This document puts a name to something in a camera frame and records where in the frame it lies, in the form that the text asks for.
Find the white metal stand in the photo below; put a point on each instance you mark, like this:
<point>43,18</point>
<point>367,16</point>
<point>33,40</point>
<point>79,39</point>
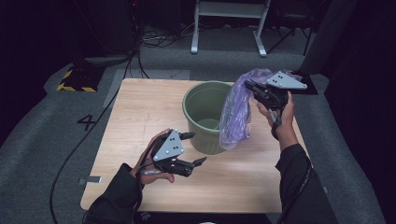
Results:
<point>230,9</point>

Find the green plastic bin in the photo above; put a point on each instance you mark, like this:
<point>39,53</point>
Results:
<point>202,105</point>

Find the black folding stand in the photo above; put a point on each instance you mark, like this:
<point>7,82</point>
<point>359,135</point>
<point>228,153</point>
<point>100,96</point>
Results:
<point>295,21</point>

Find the person's right hand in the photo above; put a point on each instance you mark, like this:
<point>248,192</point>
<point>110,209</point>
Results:
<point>285,124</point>

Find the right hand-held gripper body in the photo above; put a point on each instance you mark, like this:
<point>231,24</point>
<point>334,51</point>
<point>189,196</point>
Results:
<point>274,90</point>

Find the purple plastic bag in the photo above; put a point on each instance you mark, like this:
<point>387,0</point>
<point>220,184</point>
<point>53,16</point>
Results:
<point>236,118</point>

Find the person's left hand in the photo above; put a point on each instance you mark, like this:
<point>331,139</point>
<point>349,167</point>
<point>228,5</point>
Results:
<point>152,177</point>

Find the grey tape strip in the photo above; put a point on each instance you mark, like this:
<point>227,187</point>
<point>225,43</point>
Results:
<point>90,179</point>
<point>325,189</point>

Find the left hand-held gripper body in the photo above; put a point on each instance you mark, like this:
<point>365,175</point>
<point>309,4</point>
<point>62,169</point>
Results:
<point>169,149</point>

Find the black stand with grey base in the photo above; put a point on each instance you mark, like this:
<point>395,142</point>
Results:
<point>106,31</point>

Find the grey column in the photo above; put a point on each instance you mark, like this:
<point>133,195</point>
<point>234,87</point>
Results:
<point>330,34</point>

